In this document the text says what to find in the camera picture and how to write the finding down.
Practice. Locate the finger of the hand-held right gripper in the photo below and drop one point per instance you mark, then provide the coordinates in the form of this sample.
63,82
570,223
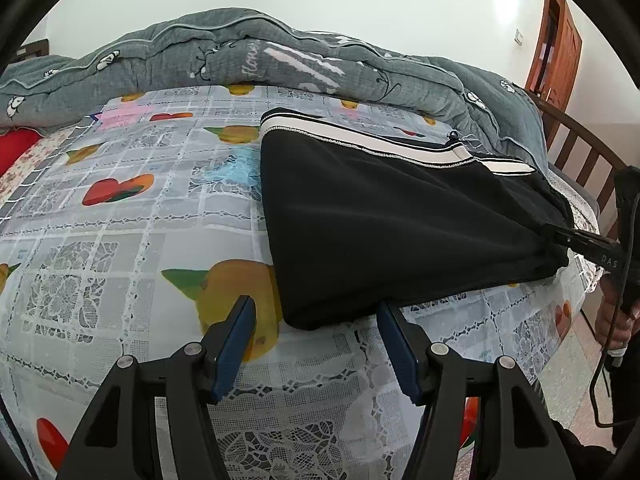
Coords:
580,244

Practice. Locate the floral bed sheet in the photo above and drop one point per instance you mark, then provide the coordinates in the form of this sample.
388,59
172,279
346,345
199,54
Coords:
50,152

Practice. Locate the grey floral quilt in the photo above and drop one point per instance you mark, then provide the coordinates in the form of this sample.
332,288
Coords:
200,60

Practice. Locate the black pants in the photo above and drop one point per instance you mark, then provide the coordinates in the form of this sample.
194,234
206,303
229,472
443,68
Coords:
400,220

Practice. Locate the fruit print plastic tablecloth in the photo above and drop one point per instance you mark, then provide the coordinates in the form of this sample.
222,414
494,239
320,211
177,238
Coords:
125,260

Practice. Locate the grey mattress pad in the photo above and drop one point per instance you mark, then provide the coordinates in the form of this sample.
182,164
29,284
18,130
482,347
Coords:
575,190

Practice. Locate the person's right hand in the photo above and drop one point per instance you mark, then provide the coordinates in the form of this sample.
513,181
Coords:
612,320

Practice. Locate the brown wooden door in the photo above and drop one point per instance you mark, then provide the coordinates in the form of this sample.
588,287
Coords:
565,55

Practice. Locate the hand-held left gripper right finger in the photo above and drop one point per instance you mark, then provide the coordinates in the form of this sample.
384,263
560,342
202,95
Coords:
400,355

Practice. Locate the red pillow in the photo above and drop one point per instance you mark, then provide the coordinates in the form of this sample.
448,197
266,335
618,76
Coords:
15,152

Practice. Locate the brown wooden door frame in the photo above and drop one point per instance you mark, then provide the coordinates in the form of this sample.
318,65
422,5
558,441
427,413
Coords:
537,45

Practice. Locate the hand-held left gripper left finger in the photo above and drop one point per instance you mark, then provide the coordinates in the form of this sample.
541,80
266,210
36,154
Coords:
235,350

